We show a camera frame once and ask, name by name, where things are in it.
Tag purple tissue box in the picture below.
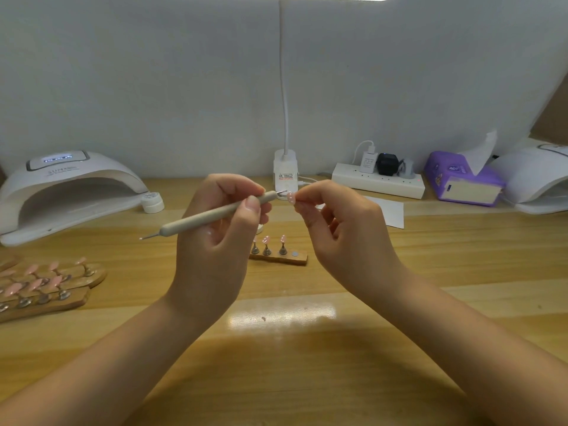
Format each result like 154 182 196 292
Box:
423 151 505 208

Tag person's left hand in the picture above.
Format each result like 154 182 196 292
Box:
167 173 273 325

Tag white nail lamp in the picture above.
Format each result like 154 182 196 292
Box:
0 150 149 247
492 141 568 215

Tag brown wooden board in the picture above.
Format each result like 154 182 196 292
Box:
531 75 568 146

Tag small closed white jar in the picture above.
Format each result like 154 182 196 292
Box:
142 192 165 215

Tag grey dotting pen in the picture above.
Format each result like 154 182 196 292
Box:
140 189 289 241

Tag wooden stands with pink nails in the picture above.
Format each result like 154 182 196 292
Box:
0 257 108 324

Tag person's right hand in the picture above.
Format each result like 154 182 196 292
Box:
291 180 409 302

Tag white paper sheet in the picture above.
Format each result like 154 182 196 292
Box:
368 196 406 230

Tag person's right forearm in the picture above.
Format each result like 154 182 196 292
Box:
377 272 568 426

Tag white tissue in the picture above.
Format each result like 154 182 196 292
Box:
461 129 498 176

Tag black plug adapter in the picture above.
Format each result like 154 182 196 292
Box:
375 152 401 176

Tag white desk lamp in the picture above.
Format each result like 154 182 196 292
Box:
266 0 396 197

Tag white power strip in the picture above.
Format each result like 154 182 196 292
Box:
331 162 426 201

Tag person's left forearm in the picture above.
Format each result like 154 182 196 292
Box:
0 288 218 426

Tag wooden nail holder strip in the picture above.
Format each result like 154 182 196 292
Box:
248 235 310 266

